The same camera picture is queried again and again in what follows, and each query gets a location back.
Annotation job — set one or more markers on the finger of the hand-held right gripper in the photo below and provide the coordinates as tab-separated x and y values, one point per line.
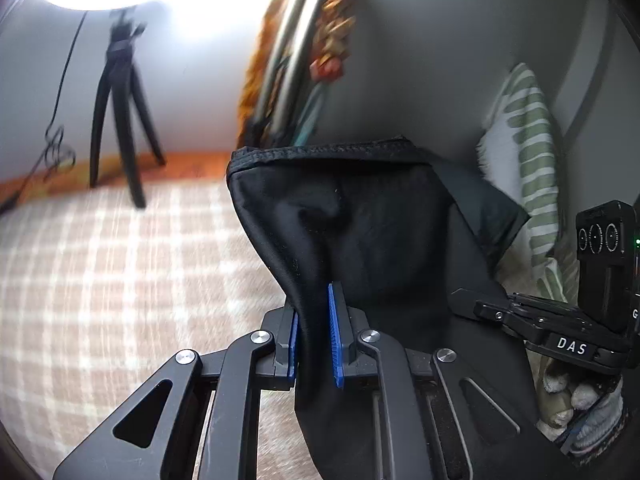
492	312

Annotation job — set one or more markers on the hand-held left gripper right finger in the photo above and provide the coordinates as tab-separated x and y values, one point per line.
334	340

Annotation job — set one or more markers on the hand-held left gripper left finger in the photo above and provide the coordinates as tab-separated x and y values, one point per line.
294	345

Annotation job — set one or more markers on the black pants with red waistband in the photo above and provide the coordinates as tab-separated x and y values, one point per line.
380	230

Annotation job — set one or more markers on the folded dark pants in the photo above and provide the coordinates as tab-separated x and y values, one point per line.
485	205

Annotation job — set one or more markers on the person's right hand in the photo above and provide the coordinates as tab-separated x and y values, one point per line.
555	387

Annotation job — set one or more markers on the green striped white pillow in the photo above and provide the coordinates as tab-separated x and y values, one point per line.
535	160

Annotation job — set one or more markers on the beige plaid blanket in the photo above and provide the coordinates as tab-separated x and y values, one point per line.
125	280

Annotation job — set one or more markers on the wooden bed ledge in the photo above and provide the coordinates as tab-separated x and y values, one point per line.
190	162

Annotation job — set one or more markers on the orange brown hanging cloth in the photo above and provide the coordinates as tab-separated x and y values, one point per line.
260	60

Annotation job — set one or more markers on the folded metal rack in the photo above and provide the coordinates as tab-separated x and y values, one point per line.
295	55

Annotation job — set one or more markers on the hanging dried decoration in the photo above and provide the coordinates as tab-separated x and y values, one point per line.
335	35

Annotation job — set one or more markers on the black tripod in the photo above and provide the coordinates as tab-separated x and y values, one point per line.
117	95

